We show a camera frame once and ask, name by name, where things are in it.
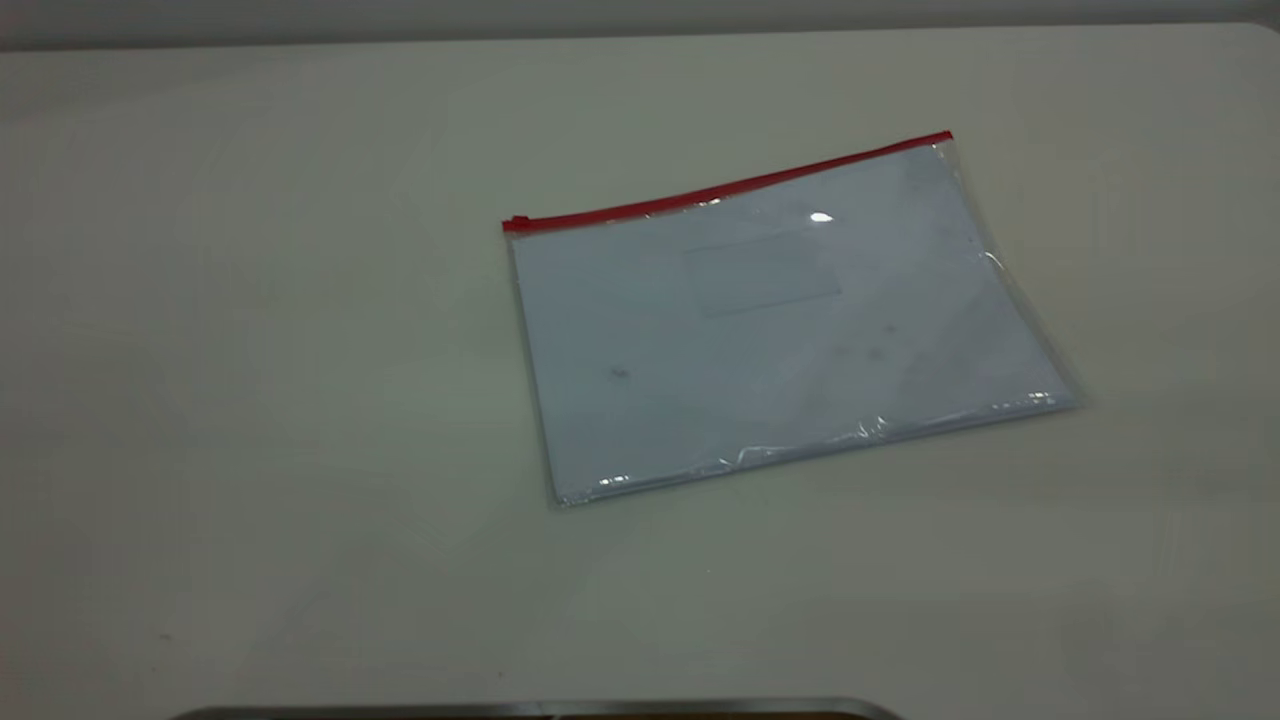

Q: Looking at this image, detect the clear zip bag red zipper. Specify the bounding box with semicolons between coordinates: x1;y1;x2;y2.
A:
501;130;1083;510

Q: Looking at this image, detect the silver metal rim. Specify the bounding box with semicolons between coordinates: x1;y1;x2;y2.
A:
168;697;907;720

